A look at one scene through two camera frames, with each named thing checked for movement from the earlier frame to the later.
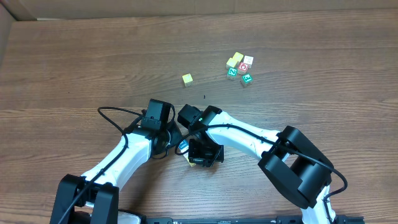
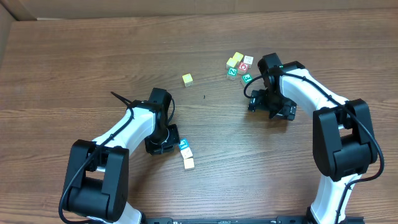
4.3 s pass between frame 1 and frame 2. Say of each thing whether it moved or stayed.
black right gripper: moved
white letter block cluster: stayed
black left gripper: stayed
